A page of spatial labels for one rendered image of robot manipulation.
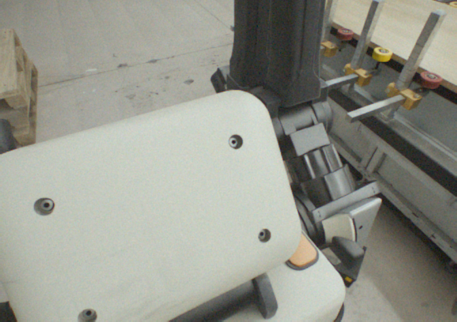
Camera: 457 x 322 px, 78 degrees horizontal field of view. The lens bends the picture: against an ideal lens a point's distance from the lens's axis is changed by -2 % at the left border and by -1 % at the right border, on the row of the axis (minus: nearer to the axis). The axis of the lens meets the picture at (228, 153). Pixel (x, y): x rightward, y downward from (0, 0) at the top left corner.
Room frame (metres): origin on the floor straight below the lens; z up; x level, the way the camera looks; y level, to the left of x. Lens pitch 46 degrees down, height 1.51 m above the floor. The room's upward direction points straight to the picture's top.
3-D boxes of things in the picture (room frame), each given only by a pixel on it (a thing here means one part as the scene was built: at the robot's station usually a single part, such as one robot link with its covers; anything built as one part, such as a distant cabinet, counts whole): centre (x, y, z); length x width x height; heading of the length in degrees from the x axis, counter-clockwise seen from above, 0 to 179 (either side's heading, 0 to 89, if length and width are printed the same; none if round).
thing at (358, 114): (0.94, -0.65, 0.83); 0.43 x 0.03 x 0.04; 116
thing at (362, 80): (1.22, -0.62, 0.80); 0.14 x 0.06 x 0.05; 26
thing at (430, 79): (1.02, -0.83, 0.85); 0.08 x 0.08 x 0.11
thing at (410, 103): (1.00, -0.73, 0.83); 0.14 x 0.06 x 0.05; 26
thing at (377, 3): (1.24, -0.61, 0.90); 0.04 x 0.04 x 0.48; 26
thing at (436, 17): (1.02, -0.72, 0.92); 0.04 x 0.04 x 0.48; 26
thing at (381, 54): (1.25, -0.72, 0.85); 0.08 x 0.08 x 0.11
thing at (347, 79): (1.16, -0.54, 0.80); 0.43 x 0.03 x 0.04; 116
